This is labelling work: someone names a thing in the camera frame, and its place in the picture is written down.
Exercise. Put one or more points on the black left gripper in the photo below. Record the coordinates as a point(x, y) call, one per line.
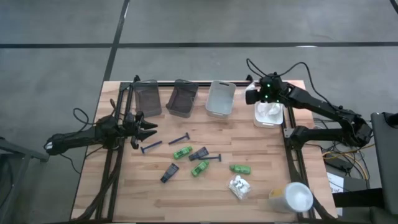
point(132, 127)

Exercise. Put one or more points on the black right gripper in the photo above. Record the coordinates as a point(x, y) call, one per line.
point(253, 97)

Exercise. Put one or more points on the blue disposable razor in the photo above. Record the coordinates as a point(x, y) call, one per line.
point(178, 139)
point(152, 145)
point(211, 157)

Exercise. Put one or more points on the clear bag of white items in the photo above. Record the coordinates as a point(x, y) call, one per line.
point(269, 112)
point(239, 186)

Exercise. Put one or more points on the dark blue toiletry tube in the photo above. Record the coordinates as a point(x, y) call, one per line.
point(199, 153)
point(169, 173)

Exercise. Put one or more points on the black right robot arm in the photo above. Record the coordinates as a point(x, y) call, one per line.
point(326, 133)

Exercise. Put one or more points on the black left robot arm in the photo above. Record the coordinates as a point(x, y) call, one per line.
point(77, 138)

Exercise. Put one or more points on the wide white plastic bin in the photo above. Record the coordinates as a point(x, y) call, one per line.
point(259, 125)

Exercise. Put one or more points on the grey plastic bin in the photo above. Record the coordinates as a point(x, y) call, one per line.
point(147, 99)
point(182, 99)

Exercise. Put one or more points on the yellow label wipes canister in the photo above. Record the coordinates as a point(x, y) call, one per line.
point(295, 197)

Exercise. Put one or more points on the black power brick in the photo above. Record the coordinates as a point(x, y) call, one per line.
point(340, 164)

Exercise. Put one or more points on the white paper sheet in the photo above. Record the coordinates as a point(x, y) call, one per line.
point(335, 183)

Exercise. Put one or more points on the grey metal stand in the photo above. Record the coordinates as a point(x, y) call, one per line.
point(18, 152)

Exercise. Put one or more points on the grey flat panel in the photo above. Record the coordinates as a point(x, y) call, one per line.
point(385, 161)

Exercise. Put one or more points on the grey frame bracket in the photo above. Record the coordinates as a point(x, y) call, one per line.
point(288, 132)

